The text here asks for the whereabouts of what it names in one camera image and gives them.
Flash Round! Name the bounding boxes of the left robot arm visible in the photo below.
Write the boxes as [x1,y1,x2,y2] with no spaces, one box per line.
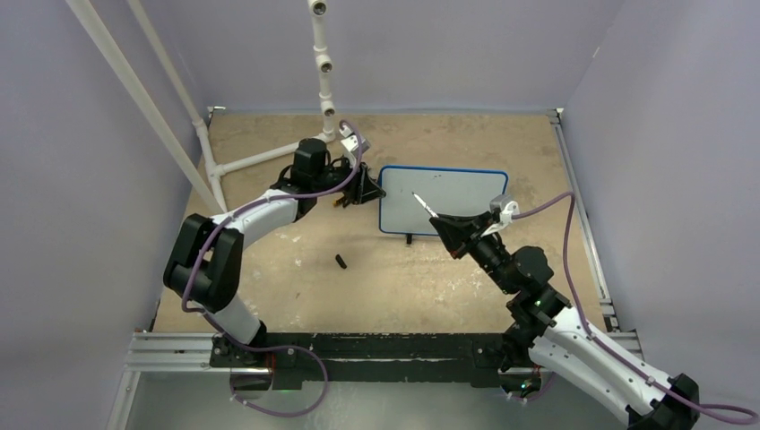
[163,133,385,366]

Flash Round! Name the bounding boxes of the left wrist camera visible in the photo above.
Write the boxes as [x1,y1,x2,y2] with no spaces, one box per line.
[341,134,371,163]

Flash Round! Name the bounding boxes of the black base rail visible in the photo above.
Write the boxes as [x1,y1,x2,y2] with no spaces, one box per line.
[210,332,544,397]

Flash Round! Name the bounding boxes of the yellow handled pliers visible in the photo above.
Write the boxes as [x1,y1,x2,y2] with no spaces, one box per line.
[332,198,350,209]

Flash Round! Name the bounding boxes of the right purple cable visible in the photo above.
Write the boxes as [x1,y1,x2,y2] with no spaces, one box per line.
[505,191,760,427]

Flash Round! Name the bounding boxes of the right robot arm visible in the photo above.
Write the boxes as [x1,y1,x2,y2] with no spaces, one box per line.
[429,212,700,429]

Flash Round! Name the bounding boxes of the white PVC pipe frame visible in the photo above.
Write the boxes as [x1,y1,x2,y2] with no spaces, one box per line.
[65,0,337,215]

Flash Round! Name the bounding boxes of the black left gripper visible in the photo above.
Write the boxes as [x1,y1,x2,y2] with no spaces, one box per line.
[313,153,384,205]

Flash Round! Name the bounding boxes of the blue framed whiteboard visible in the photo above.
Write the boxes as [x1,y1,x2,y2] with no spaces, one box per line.
[378,165,509,236]

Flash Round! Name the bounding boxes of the aluminium frame rail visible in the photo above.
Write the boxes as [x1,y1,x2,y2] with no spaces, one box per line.
[125,332,213,373]

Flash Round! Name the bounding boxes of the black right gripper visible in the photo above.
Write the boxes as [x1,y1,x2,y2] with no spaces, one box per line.
[430,211,516,295]

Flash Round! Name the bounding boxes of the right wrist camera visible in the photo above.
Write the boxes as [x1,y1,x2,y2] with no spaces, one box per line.
[489,194,521,231]

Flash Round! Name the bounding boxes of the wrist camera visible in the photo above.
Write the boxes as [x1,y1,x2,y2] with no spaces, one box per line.
[489,194,521,231]
[341,134,371,163]

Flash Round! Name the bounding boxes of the white whiteboard marker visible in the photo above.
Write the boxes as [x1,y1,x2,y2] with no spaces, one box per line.
[411,192,438,218]

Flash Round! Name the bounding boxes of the black marker cap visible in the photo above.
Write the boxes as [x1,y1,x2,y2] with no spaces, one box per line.
[335,254,348,270]

